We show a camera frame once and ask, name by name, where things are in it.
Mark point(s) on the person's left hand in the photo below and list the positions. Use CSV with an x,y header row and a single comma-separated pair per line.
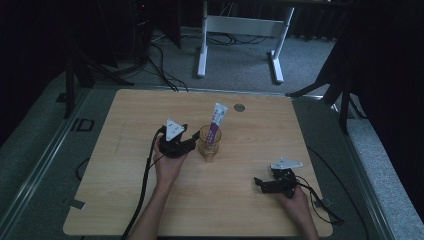
x,y
168,168

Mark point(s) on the amber glass cup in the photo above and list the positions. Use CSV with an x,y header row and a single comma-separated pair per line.
x,y
204,148

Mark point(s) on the black metal stand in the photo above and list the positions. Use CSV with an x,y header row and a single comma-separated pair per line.
x,y
70,83
335,90

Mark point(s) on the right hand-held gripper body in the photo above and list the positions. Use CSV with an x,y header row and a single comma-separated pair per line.
x,y
284,176

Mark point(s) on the dark computer tower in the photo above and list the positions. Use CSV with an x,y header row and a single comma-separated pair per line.
x,y
143,30

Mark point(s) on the white metal desk frame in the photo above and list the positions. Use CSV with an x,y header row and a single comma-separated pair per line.
x,y
243,26

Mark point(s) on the grey round table grommet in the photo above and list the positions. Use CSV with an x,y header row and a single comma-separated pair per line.
x,y
239,107

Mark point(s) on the white and purple toothpaste tube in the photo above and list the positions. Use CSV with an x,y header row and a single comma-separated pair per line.
x,y
216,120

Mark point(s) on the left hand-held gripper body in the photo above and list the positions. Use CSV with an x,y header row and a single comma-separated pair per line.
x,y
172,141

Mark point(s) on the metal floor rail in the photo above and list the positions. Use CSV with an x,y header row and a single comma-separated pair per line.
x,y
363,186
36,176

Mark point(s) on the person's right hand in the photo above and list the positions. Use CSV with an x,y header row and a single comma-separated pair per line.
x,y
296,201

